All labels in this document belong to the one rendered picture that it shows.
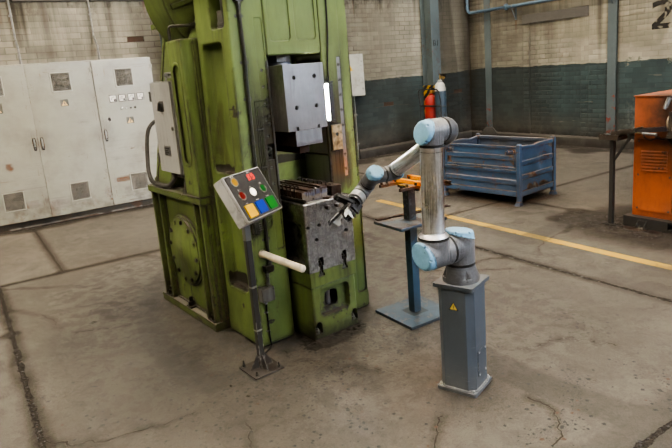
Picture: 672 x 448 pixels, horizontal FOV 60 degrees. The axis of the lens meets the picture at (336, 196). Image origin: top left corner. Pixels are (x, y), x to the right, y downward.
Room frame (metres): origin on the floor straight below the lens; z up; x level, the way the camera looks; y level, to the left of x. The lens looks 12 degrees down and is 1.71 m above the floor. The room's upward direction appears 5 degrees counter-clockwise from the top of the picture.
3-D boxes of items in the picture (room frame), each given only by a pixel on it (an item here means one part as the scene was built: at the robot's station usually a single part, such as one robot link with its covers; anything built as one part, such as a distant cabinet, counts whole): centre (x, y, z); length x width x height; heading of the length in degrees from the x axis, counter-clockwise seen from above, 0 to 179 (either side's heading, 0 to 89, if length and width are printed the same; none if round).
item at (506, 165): (7.24, -2.04, 0.36); 1.20 x 0.80 x 0.72; 38
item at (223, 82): (3.75, 0.58, 1.15); 0.44 x 0.26 x 2.30; 37
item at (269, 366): (3.23, 0.53, 0.05); 0.22 x 0.22 x 0.09; 37
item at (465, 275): (2.87, -0.61, 0.65); 0.19 x 0.19 x 0.10
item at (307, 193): (3.80, 0.26, 0.96); 0.42 x 0.20 x 0.09; 37
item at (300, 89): (3.83, 0.23, 1.57); 0.42 x 0.39 x 0.40; 37
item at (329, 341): (3.60, 0.11, 0.01); 0.58 x 0.39 x 0.01; 127
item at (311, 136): (3.80, 0.26, 1.32); 0.42 x 0.20 x 0.10; 37
